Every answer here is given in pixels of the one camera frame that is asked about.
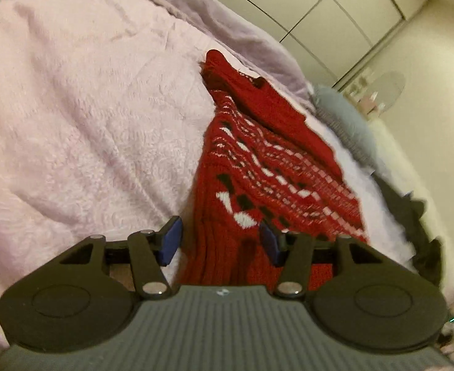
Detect oval mirror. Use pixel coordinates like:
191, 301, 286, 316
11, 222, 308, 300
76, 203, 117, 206
360, 70, 406, 116

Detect dark cloth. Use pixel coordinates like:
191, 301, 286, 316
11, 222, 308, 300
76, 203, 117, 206
373, 174, 444, 287

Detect lilac blanket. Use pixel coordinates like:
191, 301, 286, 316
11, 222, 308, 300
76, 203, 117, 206
136, 0, 317, 109

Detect red patterned knit sweater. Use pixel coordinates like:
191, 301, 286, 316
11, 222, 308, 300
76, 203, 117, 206
175, 49, 369, 290

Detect cream wardrobe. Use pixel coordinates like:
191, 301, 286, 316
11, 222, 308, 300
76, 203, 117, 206
181, 0, 429, 90

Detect grey pillow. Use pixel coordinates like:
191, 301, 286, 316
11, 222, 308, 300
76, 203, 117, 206
311, 84, 382, 171

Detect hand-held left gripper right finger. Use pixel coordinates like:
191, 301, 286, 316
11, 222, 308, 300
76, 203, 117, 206
259, 220, 382, 299

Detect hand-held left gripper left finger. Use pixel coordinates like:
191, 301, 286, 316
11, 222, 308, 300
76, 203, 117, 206
59, 215, 184, 301

